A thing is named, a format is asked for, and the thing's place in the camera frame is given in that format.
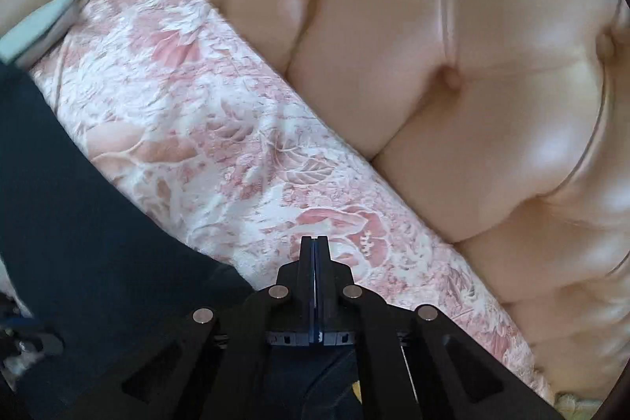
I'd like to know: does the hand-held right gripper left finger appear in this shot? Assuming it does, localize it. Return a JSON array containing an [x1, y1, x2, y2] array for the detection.
[[79, 235, 316, 420]]

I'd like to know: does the pink tufted leather sofa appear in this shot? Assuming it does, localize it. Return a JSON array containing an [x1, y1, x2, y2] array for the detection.
[[0, 0, 630, 406]]

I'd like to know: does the pink floral blanket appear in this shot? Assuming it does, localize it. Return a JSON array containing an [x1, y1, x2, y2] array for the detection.
[[0, 0, 557, 406]]

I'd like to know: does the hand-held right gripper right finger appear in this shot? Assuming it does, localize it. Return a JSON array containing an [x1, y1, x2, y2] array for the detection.
[[315, 235, 567, 420]]

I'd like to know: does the light blue folded cloth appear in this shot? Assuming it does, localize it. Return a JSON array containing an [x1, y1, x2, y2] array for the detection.
[[0, 0, 89, 69]]

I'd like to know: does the dark blue sweatshirt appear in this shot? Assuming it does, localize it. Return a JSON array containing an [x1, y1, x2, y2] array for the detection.
[[0, 63, 365, 420]]

